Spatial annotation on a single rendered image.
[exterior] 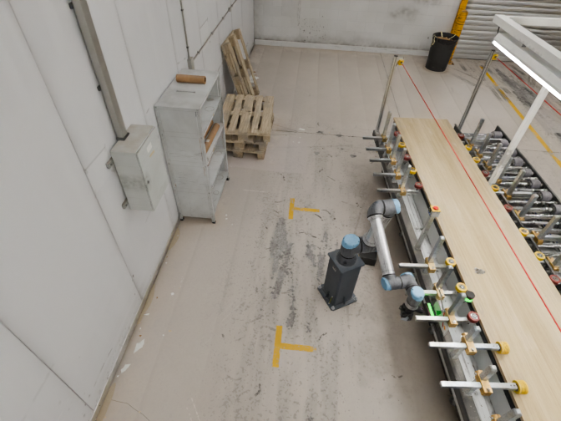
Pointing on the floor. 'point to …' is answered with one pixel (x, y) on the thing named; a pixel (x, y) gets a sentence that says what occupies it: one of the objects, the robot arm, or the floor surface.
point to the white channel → (512, 24)
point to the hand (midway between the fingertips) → (406, 319)
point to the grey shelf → (170, 141)
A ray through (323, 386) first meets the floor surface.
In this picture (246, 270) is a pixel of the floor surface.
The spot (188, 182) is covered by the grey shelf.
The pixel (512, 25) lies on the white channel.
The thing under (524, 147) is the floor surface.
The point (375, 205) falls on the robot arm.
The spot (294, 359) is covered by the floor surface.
